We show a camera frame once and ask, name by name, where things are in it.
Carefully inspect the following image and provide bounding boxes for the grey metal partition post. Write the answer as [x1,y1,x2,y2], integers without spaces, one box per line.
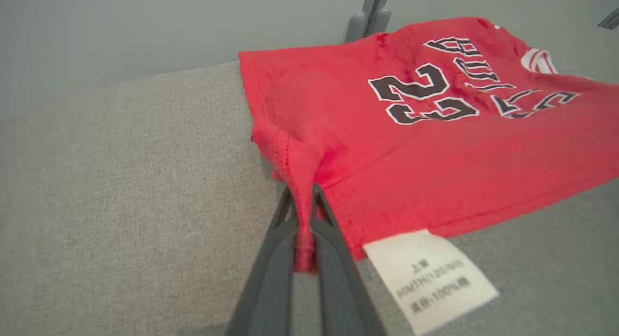
[344,0,393,43]

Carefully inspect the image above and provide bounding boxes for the grey fabric sofa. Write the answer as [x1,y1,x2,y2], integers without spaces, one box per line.
[0,7,619,336]

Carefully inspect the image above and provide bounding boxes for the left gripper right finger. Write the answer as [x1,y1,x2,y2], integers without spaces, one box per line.
[309,183,387,336]

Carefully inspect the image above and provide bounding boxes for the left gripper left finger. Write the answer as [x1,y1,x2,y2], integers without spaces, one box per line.
[225,184,300,336]

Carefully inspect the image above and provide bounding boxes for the red shirt with white sleeves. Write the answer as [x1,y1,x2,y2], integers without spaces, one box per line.
[238,17,619,336]

